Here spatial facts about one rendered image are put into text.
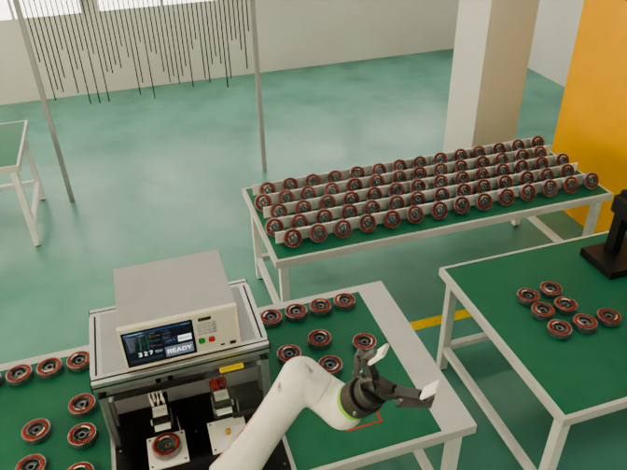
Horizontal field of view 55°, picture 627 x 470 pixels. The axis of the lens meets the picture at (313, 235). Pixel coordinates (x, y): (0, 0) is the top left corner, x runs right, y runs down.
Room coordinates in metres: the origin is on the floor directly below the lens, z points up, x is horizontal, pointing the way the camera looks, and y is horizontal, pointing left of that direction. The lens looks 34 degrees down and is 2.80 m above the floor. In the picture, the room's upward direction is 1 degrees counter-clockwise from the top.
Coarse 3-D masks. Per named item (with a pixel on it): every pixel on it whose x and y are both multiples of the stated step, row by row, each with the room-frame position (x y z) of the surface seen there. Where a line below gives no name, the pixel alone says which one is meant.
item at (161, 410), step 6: (168, 402) 1.66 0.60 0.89; (156, 408) 1.60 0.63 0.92; (162, 408) 1.60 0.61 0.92; (168, 408) 1.61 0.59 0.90; (156, 414) 1.57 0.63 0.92; (162, 414) 1.57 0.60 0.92; (168, 414) 1.57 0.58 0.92; (156, 420) 1.55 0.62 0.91; (162, 420) 1.56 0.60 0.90; (168, 420) 1.56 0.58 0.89; (156, 426) 1.55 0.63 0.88; (162, 426) 1.54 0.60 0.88; (168, 426) 1.54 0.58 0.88
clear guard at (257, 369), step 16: (208, 368) 1.66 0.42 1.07; (240, 368) 1.66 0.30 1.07; (256, 368) 1.66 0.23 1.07; (208, 384) 1.58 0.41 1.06; (224, 384) 1.58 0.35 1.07; (240, 384) 1.58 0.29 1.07; (256, 384) 1.58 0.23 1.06; (272, 384) 1.58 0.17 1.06; (224, 400) 1.51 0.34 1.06; (240, 400) 1.50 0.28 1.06; (256, 400) 1.51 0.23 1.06; (224, 416) 1.46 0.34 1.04
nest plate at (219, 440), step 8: (208, 424) 1.63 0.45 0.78; (240, 424) 1.62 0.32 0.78; (216, 432) 1.59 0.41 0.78; (224, 432) 1.59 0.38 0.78; (232, 432) 1.59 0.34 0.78; (216, 440) 1.55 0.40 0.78; (224, 440) 1.55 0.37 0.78; (232, 440) 1.55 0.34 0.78; (216, 448) 1.51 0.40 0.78; (224, 448) 1.51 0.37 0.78
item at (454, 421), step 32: (352, 288) 2.52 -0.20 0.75; (384, 288) 2.51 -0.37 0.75; (384, 320) 2.27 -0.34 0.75; (64, 352) 2.09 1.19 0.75; (416, 352) 2.04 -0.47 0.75; (416, 384) 1.84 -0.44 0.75; (448, 384) 1.84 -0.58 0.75; (448, 416) 1.67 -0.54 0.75; (288, 448) 1.53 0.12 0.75; (384, 448) 1.52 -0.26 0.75; (416, 448) 1.54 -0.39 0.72
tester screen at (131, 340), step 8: (160, 328) 1.66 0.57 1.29; (168, 328) 1.66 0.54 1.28; (176, 328) 1.67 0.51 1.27; (184, 328) 1.68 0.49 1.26; (128, 336) 1.62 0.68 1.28; (136, 336) 1.63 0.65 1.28; (144, 336) 1.64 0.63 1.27; (152, 336) 1.65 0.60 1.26; (160, 336) 1.66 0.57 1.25; (168, 336) 1.66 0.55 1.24; (128, 344) 1.62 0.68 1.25; (136, 344) 1.63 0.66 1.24; (144, 344) 1.64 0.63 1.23; (152, 344) 1.65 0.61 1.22; (160, 344) 1.65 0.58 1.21; (168, 344) 1.66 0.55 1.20; (128, 352) 1.62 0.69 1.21; (136, 352) 1.63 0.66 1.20; (160, 352) 1.65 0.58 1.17; (184, 352) 1.68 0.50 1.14; (152, 360) 1.64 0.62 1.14
